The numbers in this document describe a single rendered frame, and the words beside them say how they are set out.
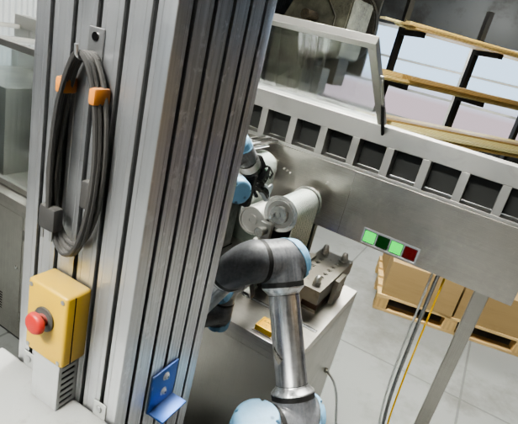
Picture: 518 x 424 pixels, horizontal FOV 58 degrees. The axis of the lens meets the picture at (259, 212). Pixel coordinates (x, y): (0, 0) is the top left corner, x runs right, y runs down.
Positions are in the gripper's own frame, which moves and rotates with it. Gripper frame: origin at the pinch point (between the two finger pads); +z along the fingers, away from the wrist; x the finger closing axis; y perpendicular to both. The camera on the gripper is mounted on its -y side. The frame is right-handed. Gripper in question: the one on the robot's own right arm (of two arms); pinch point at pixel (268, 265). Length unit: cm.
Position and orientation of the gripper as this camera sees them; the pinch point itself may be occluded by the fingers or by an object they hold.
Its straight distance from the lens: 179.0
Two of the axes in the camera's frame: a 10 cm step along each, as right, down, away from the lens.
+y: 2.2, -9.1, -3.5
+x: -8.4, -3.6, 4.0
